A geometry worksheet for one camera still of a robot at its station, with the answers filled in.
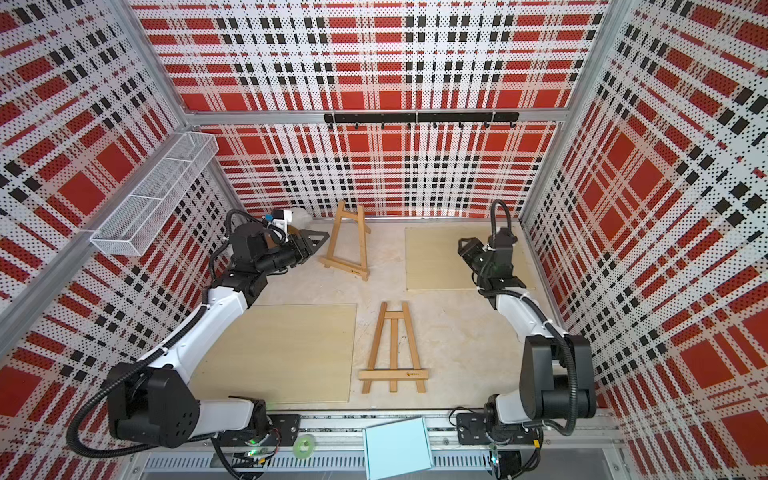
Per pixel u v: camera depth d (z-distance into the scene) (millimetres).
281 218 721
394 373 791
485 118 890
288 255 695
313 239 767
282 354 909
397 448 686
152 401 406
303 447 719
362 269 1014
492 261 668
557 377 426
